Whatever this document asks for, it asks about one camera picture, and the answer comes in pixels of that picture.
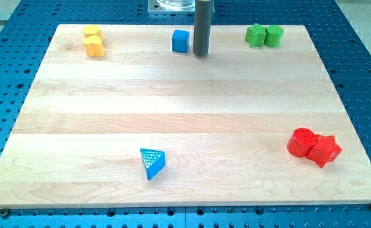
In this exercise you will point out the red cylinder block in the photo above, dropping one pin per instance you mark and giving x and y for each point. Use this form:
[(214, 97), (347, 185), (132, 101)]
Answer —
[(301, 142)]

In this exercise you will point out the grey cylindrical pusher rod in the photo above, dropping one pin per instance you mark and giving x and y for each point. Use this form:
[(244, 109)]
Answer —
[(202, 26)]

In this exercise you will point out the yellow pentagon block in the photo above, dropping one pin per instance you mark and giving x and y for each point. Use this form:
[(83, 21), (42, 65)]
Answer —
[(91, 30)]

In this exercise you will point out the green cylinder block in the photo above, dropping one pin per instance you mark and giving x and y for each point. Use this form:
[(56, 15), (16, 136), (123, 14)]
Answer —
[(274, 35)]

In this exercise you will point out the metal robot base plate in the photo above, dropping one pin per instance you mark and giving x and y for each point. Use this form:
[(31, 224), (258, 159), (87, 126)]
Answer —
[(170, 7)]

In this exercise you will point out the red star block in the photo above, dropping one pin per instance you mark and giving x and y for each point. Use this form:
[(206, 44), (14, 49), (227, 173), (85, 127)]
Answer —
[(324, 151)]

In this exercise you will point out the light wooden board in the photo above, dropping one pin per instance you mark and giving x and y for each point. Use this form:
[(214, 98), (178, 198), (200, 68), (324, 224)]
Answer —
[(223, 122)]

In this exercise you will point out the blue cube block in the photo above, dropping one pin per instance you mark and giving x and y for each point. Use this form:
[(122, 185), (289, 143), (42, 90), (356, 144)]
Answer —
[(180, 41)]

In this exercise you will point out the yellow heart block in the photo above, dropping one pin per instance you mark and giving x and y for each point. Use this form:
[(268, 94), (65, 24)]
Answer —
[(94, 46)]

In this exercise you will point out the blue triangle block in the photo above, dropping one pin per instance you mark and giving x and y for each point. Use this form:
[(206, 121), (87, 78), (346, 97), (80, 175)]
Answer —
[(153, 161)]

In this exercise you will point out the green star block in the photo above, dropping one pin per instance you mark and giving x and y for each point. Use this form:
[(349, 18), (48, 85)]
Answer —
[(255, 35)]

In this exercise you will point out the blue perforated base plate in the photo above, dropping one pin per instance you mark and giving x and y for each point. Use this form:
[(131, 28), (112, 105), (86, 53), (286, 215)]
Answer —
[(340, 31)]

